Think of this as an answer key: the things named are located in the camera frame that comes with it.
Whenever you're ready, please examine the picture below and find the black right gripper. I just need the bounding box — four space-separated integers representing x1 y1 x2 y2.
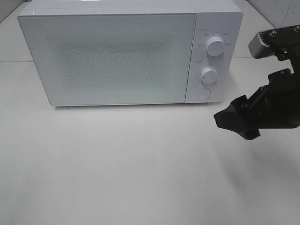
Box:
213 46 300 140

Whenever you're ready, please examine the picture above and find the round white door release button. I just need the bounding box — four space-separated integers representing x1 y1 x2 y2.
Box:
196 88 211 102

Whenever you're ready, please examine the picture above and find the white microwave knob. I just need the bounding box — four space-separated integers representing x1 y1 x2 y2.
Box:
200 67 218 84
205 35 225 57

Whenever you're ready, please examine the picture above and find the white microwave door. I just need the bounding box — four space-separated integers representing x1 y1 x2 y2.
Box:
18 14 195 106

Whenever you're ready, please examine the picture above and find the white microwave oven body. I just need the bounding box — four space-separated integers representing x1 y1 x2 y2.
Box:
18 0 243 104

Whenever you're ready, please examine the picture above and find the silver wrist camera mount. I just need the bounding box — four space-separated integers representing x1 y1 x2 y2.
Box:
248 25 300 61

